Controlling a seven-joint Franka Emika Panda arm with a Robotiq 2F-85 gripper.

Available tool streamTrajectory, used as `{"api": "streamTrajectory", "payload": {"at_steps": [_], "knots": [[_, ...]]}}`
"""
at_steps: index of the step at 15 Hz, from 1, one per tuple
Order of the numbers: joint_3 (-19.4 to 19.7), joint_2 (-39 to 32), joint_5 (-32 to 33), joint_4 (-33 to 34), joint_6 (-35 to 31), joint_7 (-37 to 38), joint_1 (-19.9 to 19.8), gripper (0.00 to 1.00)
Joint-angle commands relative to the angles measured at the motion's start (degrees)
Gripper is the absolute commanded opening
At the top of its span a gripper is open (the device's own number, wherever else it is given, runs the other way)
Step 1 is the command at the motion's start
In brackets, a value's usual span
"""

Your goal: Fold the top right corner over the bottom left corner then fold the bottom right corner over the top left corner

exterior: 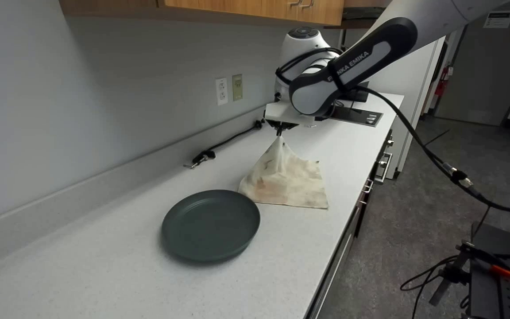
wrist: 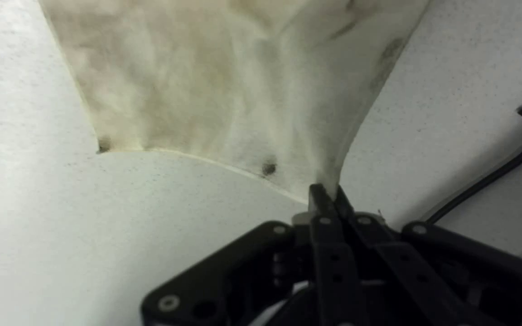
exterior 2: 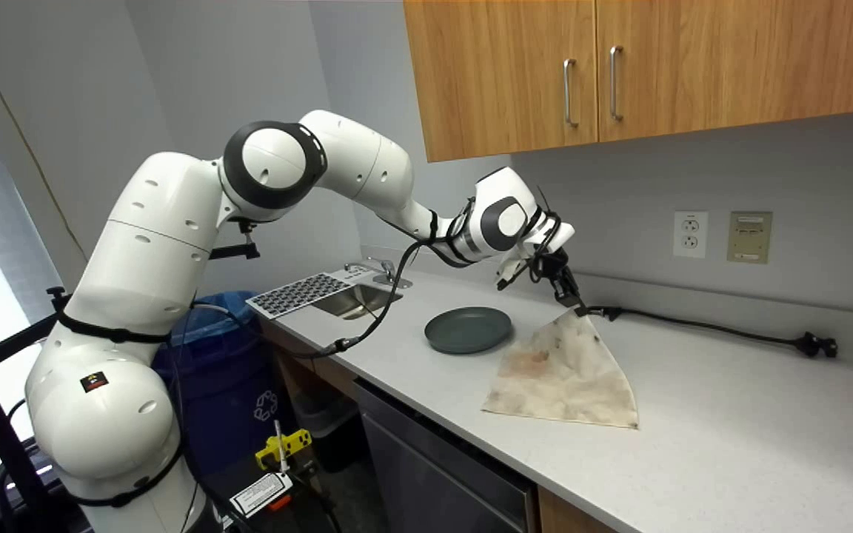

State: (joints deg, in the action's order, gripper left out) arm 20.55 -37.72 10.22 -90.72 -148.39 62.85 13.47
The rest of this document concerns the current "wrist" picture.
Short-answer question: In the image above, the stained cream cloth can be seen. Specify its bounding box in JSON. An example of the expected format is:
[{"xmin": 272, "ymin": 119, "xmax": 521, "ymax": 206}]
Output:
[{"xmin": 37, "ymin": 0, "xmax": 434, "ymax": 204}]

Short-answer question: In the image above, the black power cord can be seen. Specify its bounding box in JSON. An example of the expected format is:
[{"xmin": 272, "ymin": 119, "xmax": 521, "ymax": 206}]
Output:
[{"xmin": 423, "ymin": 88, "xmax": 522, "ymax": 226}]

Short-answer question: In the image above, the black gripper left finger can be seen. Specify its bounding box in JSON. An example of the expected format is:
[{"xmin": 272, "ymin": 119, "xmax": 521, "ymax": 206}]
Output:
[{"xmin": 140, "ymin": 182, "xmax": 361, "ymax": 326}]

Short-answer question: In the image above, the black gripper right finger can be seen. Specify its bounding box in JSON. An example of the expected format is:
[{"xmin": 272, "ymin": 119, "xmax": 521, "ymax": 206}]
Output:
[{"xmin": 330, "ymin": 184, "xmax": 522, "ymax": 326}]

